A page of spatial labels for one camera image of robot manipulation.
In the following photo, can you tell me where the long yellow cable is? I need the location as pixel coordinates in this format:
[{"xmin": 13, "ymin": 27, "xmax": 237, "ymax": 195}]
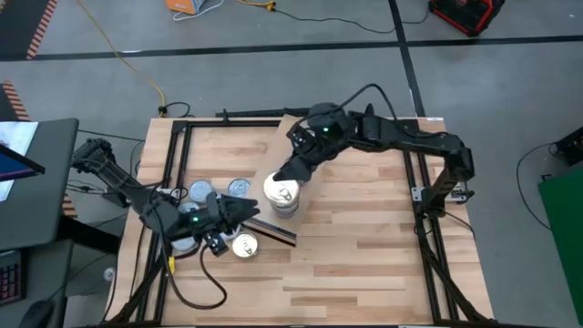
[{"xmin": 75, "ymin": 0, "xmax": 169, "ymax": 113}]

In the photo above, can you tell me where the black cable with yellow tag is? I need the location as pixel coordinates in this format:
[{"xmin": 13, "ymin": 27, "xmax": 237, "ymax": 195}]
[{"xmin": 154, "ymin": 213, "xmax": 229, "ymax": 312}]

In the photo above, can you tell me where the black cable with plug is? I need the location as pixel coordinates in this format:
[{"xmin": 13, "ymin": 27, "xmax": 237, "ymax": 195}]
[{"xmin": 157, "ymin": 100, "xmax": 193, "ymax": 119}]

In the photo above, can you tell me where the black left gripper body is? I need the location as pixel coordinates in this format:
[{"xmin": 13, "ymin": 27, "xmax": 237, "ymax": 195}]
[{"xmin": 175, "ymin": 193, "xmax": 227, "ymax": 239}]

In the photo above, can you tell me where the black flat bar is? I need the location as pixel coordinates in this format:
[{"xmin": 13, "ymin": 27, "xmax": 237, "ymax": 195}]
[{"xmin": 215, "ymin": 107, "xmax": 315, "ymax": 118}]

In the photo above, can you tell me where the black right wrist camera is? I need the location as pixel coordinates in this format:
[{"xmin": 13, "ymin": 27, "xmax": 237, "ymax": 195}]
[{"xmin": 291, "ymin": 123, "xmax": 312, "ymax": 149}]

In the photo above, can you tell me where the red and black case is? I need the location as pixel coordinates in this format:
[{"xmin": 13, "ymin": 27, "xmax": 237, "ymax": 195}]
[{"xmin": 427, "ymin": 0, "xmax": 506, "ymax": 37}]

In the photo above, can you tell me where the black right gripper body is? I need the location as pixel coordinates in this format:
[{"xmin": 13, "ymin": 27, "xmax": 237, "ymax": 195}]
[{"xmin": 309, "ymin": 103, "xmax": 354, "ymax": 159}]

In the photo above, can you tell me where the black keyboard with lit keys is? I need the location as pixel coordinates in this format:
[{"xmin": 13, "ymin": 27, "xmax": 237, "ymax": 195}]
[{"xmin": 0, "ymin": 249, "xmax": 25, "ymax": 307}]

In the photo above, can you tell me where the black curved floor cable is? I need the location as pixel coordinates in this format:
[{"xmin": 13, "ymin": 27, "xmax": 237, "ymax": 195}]
[{"xmin": 516, "ymin": 141, "xmax": 559, "ymax": 231}]

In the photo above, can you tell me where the grey low desk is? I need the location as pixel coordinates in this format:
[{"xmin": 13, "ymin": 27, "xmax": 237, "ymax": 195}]
[{"xmin": 0, "ymin": 239, "xmax": 75, "ymax": 328}]

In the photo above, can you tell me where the orange cardboard box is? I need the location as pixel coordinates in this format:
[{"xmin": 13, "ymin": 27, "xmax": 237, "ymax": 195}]
[{"xmin": 164, "ymin": 0, "xmax": 209, "ymax": 15}]

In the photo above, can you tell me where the yellow cable plug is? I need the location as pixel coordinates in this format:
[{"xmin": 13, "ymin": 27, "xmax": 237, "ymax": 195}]
[{"xmin": 236, "ymin": 0, "xmax": 278, "ymax": 12}]

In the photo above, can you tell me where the green mat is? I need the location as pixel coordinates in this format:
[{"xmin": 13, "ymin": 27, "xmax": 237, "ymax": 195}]
[{"xmin": 537, "ymin": 167, "xmax": 583, "ymax": 328}]

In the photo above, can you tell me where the black mat with orange stripes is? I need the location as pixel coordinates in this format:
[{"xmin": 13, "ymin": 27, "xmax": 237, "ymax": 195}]
[
  {"xmin": 0, "ymin": 0, "xmax": 59, "ymax": 61},
  {"xmin": 0, "ymin": 80, "xmax": 31, "ymax": 122}
]

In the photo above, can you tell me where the dark monitor with purple screen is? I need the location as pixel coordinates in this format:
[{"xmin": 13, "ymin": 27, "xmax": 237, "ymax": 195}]
[{"xmin": 0, "ymin": 143, "xmax": 46, "ymax": 183}]

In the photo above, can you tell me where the black device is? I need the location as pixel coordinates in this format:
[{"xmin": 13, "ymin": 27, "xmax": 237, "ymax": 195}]
[{"xmin": 553, "ymin": 126, "xmax": 583, "ymax": 168}]

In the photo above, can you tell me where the white floor cable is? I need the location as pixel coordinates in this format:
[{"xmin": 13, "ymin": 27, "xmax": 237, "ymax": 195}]
[{"xmin": 171, "ymin": 0, "xmax": 226, "ymax": 23}]

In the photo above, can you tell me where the black computer mouse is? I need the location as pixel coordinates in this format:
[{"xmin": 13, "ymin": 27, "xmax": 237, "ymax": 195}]
[{"xmin": 17, "ymin": 299, "xmax": 54, "ymax": 328}]

